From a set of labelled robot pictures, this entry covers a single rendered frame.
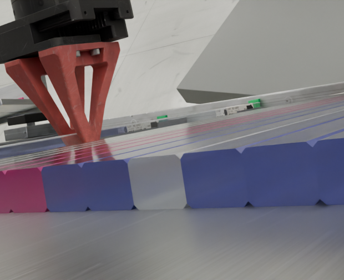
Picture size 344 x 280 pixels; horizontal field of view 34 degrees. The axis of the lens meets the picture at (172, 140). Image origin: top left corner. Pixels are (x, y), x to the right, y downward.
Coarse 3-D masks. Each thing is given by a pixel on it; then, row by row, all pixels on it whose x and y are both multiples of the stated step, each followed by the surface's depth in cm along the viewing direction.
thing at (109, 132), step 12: (156, 120) 50; (168, 120) 51; (180, 120) 52; (192, 120) 54; (108, 132) 44; (120, 132) 46; (132, 132) 47; (12, 144) 37; (24, 144) 38; (36, 144) 38; (48, 144) 39; (60, 144) 40; (72, 144) 41; (0, 156) 36; (12, 156) 37
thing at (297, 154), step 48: (336, 96) 43; (96, 144) 22; (144, 144) 17; (192, 144) 13; (240, 144) 11; (288, 144) 10; (336, 144) 9; (0, 192) 15; (48, 192) 14; (96, 192) 13; (144, 192) 12; (192, 192) 11; (240, 192) 11; (288, 192) 10; (336, 192) 10
